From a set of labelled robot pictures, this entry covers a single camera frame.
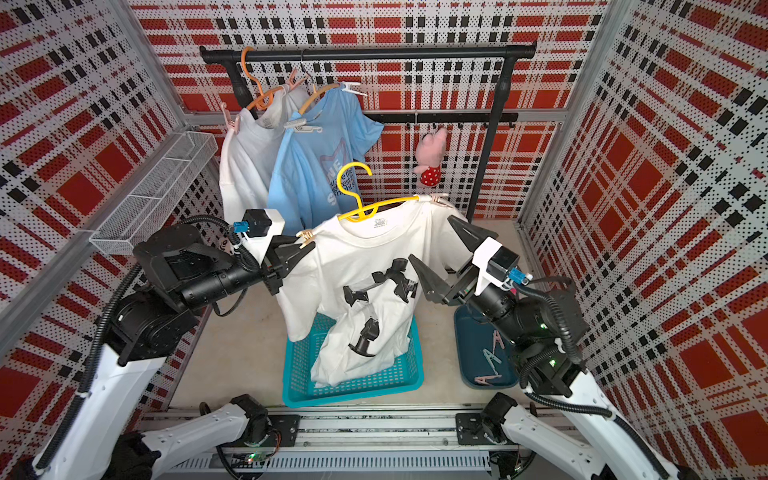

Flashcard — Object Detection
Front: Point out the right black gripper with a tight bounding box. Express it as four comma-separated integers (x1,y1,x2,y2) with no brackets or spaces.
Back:
415,224,529,350

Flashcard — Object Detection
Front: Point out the yellow clothespin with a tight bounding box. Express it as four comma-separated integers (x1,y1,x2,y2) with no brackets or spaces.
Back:
296,229,315,249

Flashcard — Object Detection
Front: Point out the pink clothespin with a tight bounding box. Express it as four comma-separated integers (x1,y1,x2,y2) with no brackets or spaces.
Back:
220,102,240,133
286,69,308,92
430,193,454,208

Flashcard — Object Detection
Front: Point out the white printed t-shirt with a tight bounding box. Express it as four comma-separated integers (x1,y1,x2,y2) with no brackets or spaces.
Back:
219,87,309,224
277,196,471,388

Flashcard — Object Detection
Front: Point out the light blue cloth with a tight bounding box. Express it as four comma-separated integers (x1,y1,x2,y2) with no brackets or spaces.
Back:
267,88,383,236

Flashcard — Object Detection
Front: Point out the yellow plastic hanger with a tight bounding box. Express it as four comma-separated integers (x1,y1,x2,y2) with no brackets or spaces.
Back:
336,161,420,223

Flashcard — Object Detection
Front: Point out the teal tray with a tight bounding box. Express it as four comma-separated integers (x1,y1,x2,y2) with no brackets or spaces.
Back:
282,314,424,408

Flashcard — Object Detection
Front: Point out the white clothespin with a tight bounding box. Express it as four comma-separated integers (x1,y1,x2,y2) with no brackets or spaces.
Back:
284,117,323,133
339,81,367,97

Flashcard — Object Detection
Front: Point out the orange plastic hanger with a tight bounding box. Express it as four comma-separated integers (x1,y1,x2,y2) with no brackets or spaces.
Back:
240,46,285,112

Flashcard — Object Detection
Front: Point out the wooden hanger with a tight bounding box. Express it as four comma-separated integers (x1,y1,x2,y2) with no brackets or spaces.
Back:
298,83,341,116

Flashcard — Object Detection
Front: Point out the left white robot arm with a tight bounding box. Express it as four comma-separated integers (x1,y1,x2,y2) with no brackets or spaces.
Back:
12,209,314,479

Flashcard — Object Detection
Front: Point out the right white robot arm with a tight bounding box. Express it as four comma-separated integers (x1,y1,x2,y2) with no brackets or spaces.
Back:
409,215,698,479

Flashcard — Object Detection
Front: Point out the dark teal clothespin bin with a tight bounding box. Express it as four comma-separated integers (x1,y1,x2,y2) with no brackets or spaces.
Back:
454,305,518,390

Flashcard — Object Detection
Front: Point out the pink pig plush toy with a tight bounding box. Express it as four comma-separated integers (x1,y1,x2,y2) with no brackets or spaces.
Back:
413,127,448,187

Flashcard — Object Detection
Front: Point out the black clothes rack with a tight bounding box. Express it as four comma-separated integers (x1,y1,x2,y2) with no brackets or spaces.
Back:
199,45,545,220

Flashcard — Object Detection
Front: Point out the black wall hook rail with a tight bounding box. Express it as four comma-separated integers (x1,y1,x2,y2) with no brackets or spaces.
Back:
364,111,492,128

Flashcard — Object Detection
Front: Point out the white wire mesh basket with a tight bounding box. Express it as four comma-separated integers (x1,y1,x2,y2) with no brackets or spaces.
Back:
89,131,217,256

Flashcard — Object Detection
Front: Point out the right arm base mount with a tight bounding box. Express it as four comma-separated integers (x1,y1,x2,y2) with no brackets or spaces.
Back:
455,412,514,446

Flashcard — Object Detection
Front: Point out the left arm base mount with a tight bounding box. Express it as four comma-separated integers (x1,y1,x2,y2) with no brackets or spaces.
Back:
222,414,301,449

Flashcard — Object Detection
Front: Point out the aluminium front rail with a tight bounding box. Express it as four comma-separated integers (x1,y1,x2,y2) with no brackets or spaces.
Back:
164,405,533,479

